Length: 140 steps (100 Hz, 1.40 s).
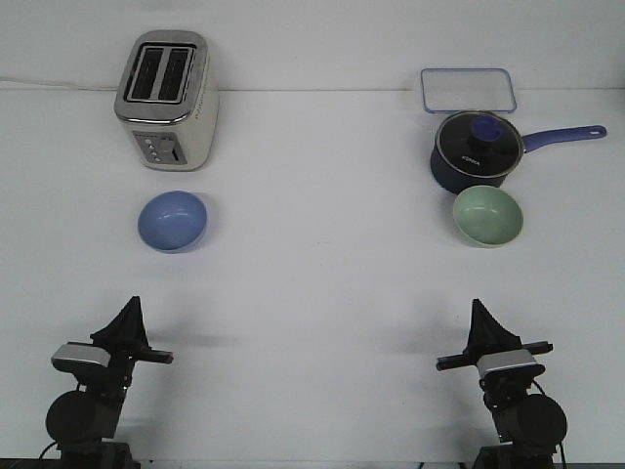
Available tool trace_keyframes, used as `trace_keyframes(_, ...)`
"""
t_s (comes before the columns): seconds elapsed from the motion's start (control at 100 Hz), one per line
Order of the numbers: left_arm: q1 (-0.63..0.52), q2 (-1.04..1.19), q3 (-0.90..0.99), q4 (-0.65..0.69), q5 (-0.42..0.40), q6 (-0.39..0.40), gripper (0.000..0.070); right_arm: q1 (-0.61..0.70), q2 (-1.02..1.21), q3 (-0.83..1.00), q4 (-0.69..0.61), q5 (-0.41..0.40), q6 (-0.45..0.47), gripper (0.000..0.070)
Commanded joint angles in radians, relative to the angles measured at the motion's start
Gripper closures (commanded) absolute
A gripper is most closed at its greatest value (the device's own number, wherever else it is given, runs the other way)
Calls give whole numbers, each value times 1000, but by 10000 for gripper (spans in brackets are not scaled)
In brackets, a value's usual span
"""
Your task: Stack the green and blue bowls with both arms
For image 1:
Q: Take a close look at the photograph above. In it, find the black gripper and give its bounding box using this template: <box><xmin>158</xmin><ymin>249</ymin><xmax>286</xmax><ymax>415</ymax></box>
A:
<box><xmin>436</xmin><ymin>299</ymin><xmax>554</xmax><ymax>396</ymax></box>
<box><xmin>72</xmin><ymin>296</ymin><xmax>174</xmax><ymax>391</ymax></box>

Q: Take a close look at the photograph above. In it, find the blue bowl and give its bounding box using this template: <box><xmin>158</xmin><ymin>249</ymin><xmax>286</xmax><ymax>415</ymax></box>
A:
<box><xmin>137</xmin><ymin>191</ymin><xmax>209</xmax><ymax>253</ymax></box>

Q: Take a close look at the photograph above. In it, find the green bowl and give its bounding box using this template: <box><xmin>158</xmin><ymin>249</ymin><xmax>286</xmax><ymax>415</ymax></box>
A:
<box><xmin>452</xmin><ymin>186</ymin><xmax>524</xmax><ymax>247</ymax></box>

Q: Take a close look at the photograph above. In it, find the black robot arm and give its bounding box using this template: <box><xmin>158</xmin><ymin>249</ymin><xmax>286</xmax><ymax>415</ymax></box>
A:
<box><xmin>436</xmin><ymin>299</ymin><xmax>567</xmax><ymax>468</ymax></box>
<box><xmin>45</xmin><ymin>296</ymin><xmax>174</xmax><ymax>468</ymax></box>

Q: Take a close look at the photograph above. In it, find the glass pot lid blue knob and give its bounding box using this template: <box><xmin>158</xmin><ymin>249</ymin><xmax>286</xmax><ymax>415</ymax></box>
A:
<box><xmin>436</xmin><ymin>111</ymin><xmax>522</xmax><ymax>178</ymax></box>

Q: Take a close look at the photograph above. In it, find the silver two-slot toaster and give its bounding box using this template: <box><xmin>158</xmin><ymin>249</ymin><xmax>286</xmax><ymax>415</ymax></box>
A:
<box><xmin>114</xmin><ymin>29</ymin><xmax>220</xmax><ymax>172</ymax></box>

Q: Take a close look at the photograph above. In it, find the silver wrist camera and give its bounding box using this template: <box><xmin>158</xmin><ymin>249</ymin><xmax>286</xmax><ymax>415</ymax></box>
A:
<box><xmin>51</xmin><ymin>342</ymin><xmax>111</xmax><ymax>372</ymax></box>
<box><xmin>477</xmin><ymin>349</ymin><xmax>537</xmax><ymax>379</ymax></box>

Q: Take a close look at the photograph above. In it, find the blue saucepan with handle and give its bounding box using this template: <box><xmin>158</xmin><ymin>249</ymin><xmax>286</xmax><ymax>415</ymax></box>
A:
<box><xmin>431</xmin><ymin>125</ymin><xmax>607</xmax><ymax>193</ymax></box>

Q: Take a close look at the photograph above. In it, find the white toaster power cord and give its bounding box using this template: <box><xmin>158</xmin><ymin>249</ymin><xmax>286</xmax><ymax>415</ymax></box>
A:
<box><xmin>0</xmin><ymin>74</ymin><xmax>121</xmax><ymax>92</ymax></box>

